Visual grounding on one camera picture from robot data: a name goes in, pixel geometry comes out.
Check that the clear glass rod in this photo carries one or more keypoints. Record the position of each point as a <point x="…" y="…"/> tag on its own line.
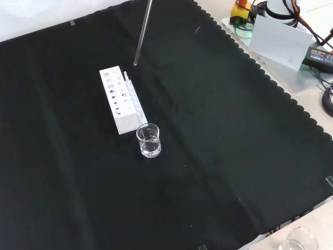
<point x="142" y="34"/>

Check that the small clear glass beaker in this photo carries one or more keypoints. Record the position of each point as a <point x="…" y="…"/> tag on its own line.
<point x="149" y="152"/>

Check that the white test tube rack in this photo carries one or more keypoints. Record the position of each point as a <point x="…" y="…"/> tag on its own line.
<point x="125" y="122"/>

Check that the large clear glass beaker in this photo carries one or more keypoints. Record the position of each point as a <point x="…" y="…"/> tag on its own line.
<point x="299" y="243"/>

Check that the black cloth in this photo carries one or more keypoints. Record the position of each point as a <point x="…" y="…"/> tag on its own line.
<point x="78" y="182"/>

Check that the clear tape piece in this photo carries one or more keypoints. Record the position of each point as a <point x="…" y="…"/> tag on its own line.
<point x="330" y="181"/>
<point x="72" y="23"/>
<point x="202" y="247"/>

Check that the yellow stop button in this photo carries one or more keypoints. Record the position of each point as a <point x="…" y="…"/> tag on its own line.
<point x="238" y="11"/>

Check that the pale board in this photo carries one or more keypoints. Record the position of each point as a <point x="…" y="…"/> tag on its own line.
<point x="278" y="39"/>

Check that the black power adapter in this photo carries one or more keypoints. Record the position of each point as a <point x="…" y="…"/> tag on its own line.
<point x="318" y="56"/>

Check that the grey metal base plate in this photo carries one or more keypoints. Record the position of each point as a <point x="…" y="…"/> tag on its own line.
<point x="294" y="80"/>

